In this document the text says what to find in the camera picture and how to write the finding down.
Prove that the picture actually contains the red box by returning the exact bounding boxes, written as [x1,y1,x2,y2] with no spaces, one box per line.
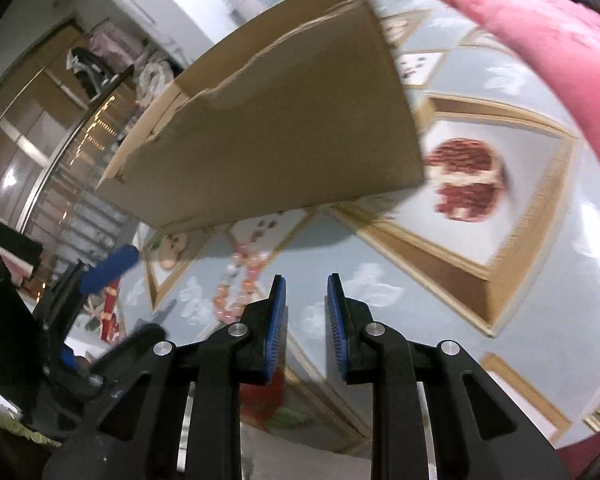
[92,282,126,343]

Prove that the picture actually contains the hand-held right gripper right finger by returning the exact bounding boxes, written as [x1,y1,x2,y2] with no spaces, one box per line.
[327,273,571,480]

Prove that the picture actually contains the pink orange bead bracelet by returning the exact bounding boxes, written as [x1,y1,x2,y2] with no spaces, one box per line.
[212,244,263,325]

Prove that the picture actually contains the brown cardboard box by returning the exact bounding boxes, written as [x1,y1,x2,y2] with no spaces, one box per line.
[96,0,427,233]

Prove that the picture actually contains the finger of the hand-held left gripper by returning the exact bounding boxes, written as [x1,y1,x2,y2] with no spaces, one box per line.
[87,324,166,391]
[32,245,141,331]

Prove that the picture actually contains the fruit print tablecloth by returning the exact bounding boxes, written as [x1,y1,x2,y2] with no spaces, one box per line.
[115,0,600,456]

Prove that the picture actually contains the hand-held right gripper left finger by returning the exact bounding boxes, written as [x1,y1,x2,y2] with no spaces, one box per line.
[42,275,287,480]

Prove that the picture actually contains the pink hanging garment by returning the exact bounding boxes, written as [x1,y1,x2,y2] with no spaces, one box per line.
[87,27,146,61]

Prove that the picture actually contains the pink floral blanket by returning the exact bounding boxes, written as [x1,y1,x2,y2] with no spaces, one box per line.
[397,0,600,186]

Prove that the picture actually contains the wooden wardrobe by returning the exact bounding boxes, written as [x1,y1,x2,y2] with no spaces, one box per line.
[0,20,96,231]

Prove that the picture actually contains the pile of light clothes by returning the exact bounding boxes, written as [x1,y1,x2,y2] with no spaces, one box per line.
[135,57,181,111]

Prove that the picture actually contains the green mat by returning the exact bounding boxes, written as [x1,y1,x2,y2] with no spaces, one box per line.
[0,410,63,448]

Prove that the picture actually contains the black white hanging garment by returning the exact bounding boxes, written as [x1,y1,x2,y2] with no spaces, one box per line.
[66,47,118,101]

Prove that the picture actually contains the metal stair railing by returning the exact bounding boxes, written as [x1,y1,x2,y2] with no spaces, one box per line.
[20,67,146,271]

